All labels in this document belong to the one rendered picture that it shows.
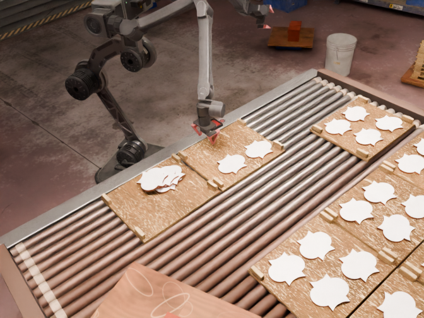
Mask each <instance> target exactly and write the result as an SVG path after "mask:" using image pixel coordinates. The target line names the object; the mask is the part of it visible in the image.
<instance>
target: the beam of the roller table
mask: <svg viewBox="0 0 424 318"><path fill-rule="evenodd" d="M316 77H317V70H316V69H313V68H312V69H310V70H308V71H306V72H304V73H302V74H300V75H298V76H297V77H295V78H293V79H291V80H289V81H287V82H286V83H283V84H282V85H280V86H278V87H276V88H274V89H273V90H271V91H269V92H267V93H265V94H263V95H261V96H260V97H258V98H256V99H254V100H252V101H250V102H249V103H247V104H245V105H243V106H241V107H239V108H237V109H235V110H234V111H232V112H230V113H228V114H227V115H224V117H223V118H219V119H217V120H218V121H220V120H221V119H224V120H225V122H222V123H223V126H222V127H220V128H218V129H219V130H222V129H224V128H225V127H227V126H229V125H230V124H233V123H234V122H236V121H237V119H238V118H240V119H244V118H245V117H247V116H249V115H251V114H253V113H254V112H256V111H258V110H260V109H261V108H263V107H265V106H267V105H269V104H270V103H272V102H274V101H276V100H277V99H279V98H281V97H283V96H285V95H286V94H288V93H290V92H291V91H293V90H296V89H297V88H299V87H301V86H302V85H304V84H306V83H308V82H309V81H311V80H312V79H314V78H316ZM206 138H207V135H205V134H204V133H203V132H202V135H201V136H199V135H198V134H197V132H196V131H195V132H193V133H191V134H189V135H188V136H186V137H184V138H182V139H180V140H178V141H176V142H174V143H173V144H171V145H169V146H167V147H165V148H164V149H162V150H160V151H158V152H156V153H154V154H152V155H150V156H149V157H147V158H145V159H143V160H141V161H140V162H138V163H135V164H134V165H132V166H130V167H128V168H126V169H125V170H123V171H121V172H119V173H118V174H115V175H113V176H111V177H110V178H108V179H106V180H104V181H103V182H101V183H99V184H97V185H95V186H93V187H91V188H89V189H88V190H86V191H84V192H82V193H81V194H78V195H77V196H75V197H73V198H71V199H69V200H67V201H65V202H64V203H62V204H60V205H58V206H56V207H55V208H52V209H50V210H49V211H47V212H45V213H43V214H42V215H40V216H38V217H36V218H34V219H32V220H30V221H28V222H26V223H25V224H23V225H21V226H19V227H18V228H15V229H14V230H12V231H10V232H8V233H6V234H4V235H3V236H1V237H0V245H2V244H4V245H5V246H6V248H7V249H8V250H9V252H10V249H12V248H13V247H15V246H16V245H17V244H19V243H21V242H24V241H26V240H28V239H30V238H32V237H33V236H35V235H37V234H38V233H40V232H42V231H44V230H46V229H48V228H49V227H51V226H53V225H55V224H56V223H58V222H60V221H62V220H63V219H65V218H67V217H69V216H71V215H73V214H74V213H76V212H78V211H79V210H81V209H83V208H85V207H87V206H89V205H90V204H92V203H94V202H95V201H98V200H99V199H101V197H102V194H103V193H105V194H108V193H110V192H112V191H113V190H115V189H117V188H118V187H120V186H122V185H124V184H125V183H127V182H129V181H130V180H133V179H134V178H136V177H137V176H139V175H141V174H142V173H143V172H146V171H148V170H149V169H151V168H153V167H155V166H156V165H158V164H159V163H161V162H163V161H165V160H166V159H168V158H170V157H171V154H172V153H175V154H176V155H177V154H179V151H180V150H181V151H184V150H186V149H188V148H190V147H191V146H193V145H195V144H196V143H198V142H200V141H202V140H204V139H206ZM10 254H11V255H12V253H11V252H10ZM12 256H13V255H12Z"/></svg>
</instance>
